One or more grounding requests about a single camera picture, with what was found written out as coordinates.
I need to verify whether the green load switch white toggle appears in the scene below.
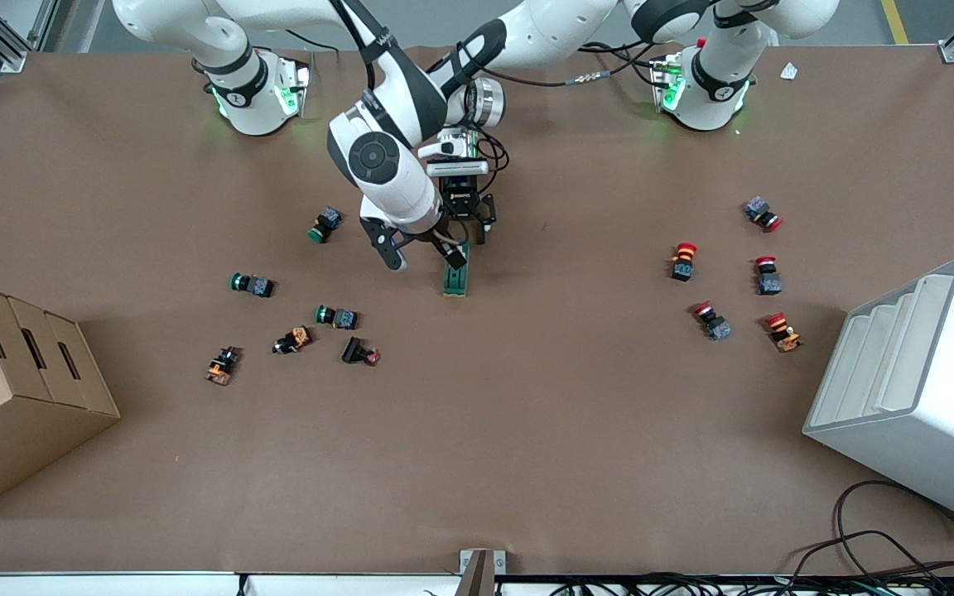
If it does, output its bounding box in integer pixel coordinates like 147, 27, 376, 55
442, 240, 473, 298

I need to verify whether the black push button orange block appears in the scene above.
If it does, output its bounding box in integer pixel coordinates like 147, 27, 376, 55
272, 326, 314, 356

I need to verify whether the brown table mat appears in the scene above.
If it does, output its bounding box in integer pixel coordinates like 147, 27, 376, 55
0, 41, 954, 576

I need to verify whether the red button orange-striped dark block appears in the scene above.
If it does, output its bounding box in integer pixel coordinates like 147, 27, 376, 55
669, 242, 699, 282

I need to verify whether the red mushroom button grey block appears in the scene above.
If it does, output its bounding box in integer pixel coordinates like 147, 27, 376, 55
690, 301, 733, 342
744, 196, 784, 233
754, 256, 783, 296

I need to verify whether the red button orange contact block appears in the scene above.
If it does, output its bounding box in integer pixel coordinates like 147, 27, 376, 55
763, 311, 804, 353

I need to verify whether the brown cardboard box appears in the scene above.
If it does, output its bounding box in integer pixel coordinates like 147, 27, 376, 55
0, 276, 122, 521

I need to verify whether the white stepped sorting rack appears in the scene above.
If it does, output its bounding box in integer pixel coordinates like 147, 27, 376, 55
802, 256, 954, 532

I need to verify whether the black switch red contact block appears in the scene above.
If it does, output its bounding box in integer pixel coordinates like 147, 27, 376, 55
341, 336, 381, 367

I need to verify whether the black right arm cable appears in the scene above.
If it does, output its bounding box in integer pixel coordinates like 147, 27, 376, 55
282, 0, 399, 92

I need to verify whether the black base cable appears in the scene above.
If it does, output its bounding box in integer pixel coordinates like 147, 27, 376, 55
581, 40, 662, 84

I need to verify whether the black selector switch orange block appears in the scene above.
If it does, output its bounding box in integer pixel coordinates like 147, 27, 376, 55
205, 346, 243, 387

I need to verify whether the metal table edge bracket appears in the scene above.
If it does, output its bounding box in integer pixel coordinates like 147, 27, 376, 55
459, 549, 507, 596

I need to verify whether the black cable bundle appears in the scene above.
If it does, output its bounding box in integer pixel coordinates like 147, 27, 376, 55
543, 567, 954, 596

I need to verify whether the black looped cable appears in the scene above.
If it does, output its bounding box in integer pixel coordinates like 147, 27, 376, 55
792, 480, 954, 580

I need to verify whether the white table edge rail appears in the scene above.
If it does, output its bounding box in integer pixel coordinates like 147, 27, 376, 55
0, 570, 461, 596

